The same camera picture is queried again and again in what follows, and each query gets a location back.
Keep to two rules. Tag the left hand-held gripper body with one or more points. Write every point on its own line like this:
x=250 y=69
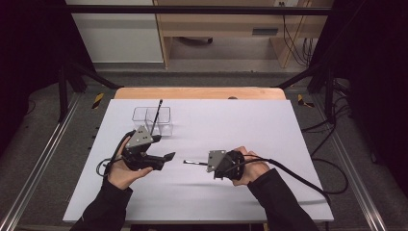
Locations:
x=139 y=157

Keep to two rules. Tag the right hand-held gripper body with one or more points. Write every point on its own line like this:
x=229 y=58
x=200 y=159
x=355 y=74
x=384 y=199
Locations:
x=229 y=165

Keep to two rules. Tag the clear plastic organizer box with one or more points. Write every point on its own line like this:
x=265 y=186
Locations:
x=163 y=123

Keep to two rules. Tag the black makeup brush silver ferrule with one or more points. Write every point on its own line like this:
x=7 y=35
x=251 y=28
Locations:
x=192 y=162

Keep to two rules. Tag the person's right hand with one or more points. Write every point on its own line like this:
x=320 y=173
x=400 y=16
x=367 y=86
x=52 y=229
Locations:
x=255 y=168

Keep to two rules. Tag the person's left hand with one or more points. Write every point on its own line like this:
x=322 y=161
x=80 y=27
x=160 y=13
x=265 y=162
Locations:
x=120 y=176

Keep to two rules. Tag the white board table cover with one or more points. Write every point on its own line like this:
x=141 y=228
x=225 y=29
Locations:
x=198 y=199

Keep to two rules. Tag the yellow clamp left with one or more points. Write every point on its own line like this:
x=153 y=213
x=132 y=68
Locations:
x=98 y=100

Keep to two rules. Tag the yellow clamp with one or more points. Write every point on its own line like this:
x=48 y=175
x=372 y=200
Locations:
x=301 y=101
x=98 y=100

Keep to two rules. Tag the yellow clamp right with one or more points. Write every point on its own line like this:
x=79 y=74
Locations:
x=301 y=101

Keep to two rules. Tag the white cabinet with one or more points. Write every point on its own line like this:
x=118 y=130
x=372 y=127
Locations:
x=118 y=38

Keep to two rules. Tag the light wooden desk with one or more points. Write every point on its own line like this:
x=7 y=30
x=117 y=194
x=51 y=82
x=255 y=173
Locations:
x=221 y=24

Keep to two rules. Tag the black metal crossbar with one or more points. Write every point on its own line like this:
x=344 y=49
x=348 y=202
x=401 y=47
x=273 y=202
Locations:
x=192 y=9

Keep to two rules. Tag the black curtain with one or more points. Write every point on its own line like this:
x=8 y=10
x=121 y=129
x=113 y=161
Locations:
x=375 y=64
x=29 y=48

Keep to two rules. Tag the black metal frame stand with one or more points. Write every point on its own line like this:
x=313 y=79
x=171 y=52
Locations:
x=62 y=96
x=329 y=96

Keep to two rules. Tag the aluminium floor rail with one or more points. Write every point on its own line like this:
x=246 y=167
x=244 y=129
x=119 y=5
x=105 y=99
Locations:
x=352 y=173
x=38 y=166

